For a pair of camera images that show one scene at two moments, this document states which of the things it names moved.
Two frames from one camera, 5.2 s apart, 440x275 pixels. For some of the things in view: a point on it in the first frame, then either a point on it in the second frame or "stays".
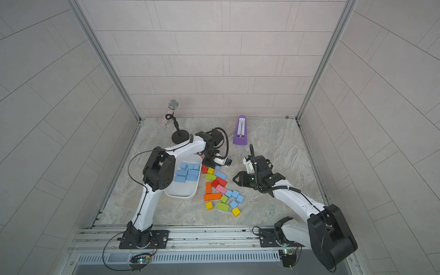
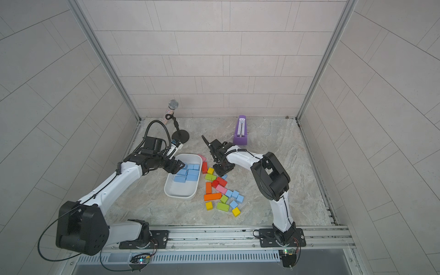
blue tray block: [181, 172] stays
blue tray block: [192, 177] stays
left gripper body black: [209, 156] to [162, 161]
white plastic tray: [188, 189] stays
